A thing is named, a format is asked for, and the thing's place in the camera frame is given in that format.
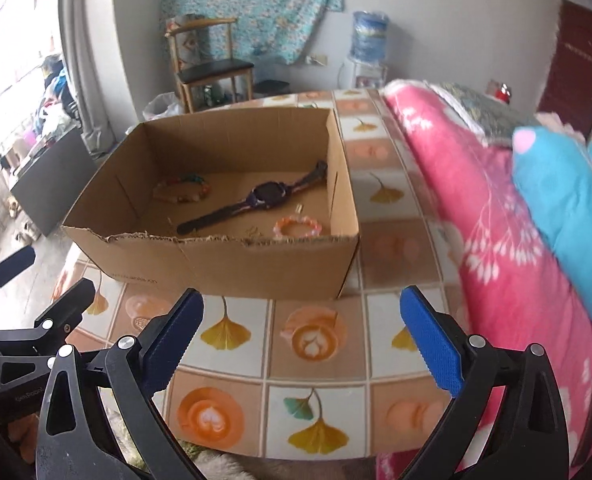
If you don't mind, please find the dark board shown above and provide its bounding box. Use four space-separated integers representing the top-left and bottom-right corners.
10 124 99 237

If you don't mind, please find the brown cardboard box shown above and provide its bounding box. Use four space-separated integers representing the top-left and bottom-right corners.
61 106 361 301

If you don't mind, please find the grey curtain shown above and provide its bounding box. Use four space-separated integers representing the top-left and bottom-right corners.
57 0 122 156

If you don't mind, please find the light blue pillow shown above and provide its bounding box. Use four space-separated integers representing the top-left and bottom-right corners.
512 126 592 321

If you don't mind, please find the leaf printed tablecloth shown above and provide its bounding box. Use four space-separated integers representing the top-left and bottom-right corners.
51 87 471 461

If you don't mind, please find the blue water bottle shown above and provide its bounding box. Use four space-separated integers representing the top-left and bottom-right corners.
351 10 391 61

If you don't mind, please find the white water dispenser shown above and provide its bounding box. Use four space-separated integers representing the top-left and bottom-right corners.
338 56 389 92

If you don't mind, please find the pink orange bead bracelet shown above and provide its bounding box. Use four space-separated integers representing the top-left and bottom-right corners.
273 215 324 241

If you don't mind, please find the multicolour bead bracelet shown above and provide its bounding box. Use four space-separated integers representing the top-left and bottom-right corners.
153 172 213 206

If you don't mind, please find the pink floral blanket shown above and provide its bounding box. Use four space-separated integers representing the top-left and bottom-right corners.
376 79 592 480

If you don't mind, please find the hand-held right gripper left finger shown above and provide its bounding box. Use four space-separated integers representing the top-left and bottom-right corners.
35 287 207 480

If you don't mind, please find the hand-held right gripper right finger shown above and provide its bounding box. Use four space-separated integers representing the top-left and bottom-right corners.
398 285 571 480

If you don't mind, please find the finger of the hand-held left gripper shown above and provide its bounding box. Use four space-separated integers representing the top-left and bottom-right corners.
0 277 97 362
0 244 37 321

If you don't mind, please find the teal floral wall cloth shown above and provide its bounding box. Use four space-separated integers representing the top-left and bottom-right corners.
160 0 347 66

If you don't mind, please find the black purple wrist watch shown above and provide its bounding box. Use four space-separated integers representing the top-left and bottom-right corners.
177 160 329 236

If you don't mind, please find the white plastic bag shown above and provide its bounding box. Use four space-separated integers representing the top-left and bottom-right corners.
142 91 184 122

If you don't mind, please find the dark red door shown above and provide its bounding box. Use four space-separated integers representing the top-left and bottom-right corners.
546 0 592 133

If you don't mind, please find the white fleece garment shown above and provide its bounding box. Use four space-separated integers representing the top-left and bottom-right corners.
178 440 377 480

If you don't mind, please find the wooden chair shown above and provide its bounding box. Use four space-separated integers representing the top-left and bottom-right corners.
165 16 255 113

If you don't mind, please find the pile of clothes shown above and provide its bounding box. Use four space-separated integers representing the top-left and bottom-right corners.
31 54 82 136

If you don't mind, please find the grey pillow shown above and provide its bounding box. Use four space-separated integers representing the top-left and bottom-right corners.
433 82 544 147

